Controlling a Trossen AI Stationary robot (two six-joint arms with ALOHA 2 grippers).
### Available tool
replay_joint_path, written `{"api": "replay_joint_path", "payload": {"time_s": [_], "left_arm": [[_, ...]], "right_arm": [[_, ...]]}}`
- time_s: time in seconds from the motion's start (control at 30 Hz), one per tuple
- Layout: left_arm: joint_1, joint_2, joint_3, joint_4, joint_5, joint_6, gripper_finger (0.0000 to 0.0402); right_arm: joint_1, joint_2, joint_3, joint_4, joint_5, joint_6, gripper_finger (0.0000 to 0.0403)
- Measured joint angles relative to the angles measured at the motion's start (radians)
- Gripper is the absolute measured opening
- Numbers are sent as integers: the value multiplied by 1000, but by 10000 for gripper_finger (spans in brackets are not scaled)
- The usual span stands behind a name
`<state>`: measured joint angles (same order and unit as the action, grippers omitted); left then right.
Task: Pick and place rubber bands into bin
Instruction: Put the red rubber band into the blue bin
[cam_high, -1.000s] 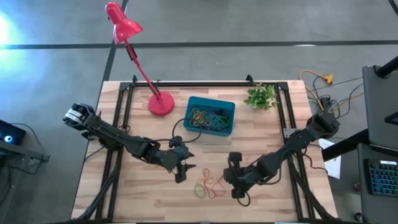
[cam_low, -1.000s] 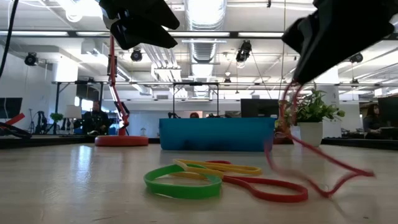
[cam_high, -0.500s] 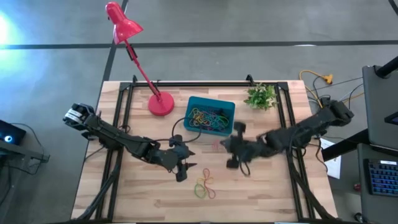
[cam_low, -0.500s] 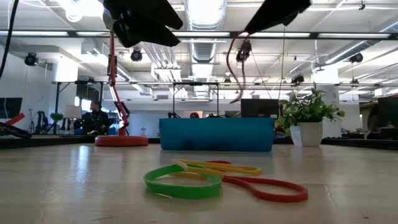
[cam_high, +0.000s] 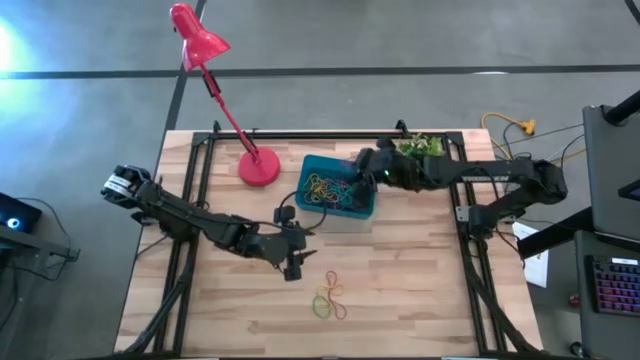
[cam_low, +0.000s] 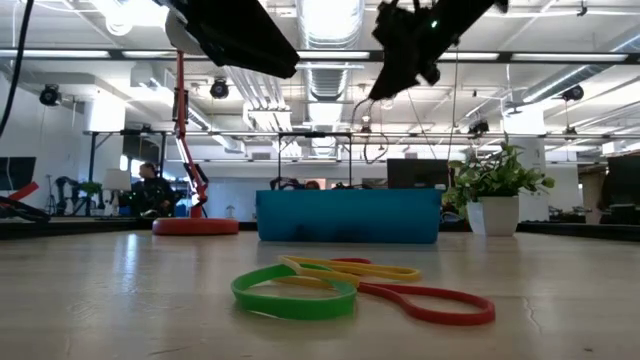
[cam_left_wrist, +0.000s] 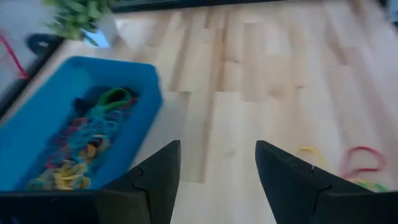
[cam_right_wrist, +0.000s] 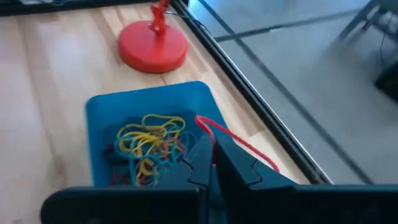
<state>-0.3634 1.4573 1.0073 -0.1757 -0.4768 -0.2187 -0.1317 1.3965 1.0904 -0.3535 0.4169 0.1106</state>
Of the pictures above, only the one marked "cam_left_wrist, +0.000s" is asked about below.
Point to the red round rubber band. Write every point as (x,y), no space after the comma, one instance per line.
(381,158)

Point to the green plant in white pot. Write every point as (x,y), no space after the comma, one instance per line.
(74,15)

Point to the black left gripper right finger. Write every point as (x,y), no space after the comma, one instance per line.
(289,193)

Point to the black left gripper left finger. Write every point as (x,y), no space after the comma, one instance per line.
(155,186)

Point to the blue plastic bin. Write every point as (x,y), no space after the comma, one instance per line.
(140,93)

